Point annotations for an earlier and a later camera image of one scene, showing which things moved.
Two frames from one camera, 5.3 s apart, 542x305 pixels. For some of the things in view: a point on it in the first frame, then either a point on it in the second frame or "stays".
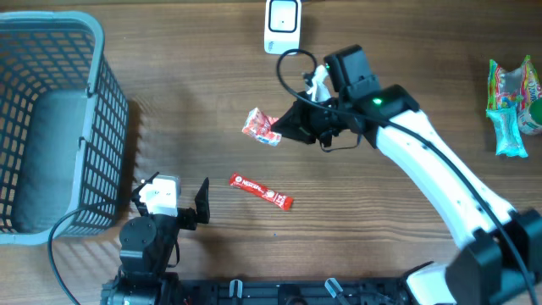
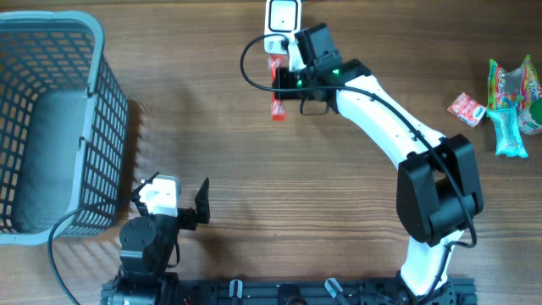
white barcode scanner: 283,26 stays
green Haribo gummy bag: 515,87 stays
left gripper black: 188,217 stays
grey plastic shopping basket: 63,127 stays
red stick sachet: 262,191 -> 278,107
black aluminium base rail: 195,289 stays
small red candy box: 259,124 -> 467,110
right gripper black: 296,114 -> 281,76
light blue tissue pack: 509,141 stays
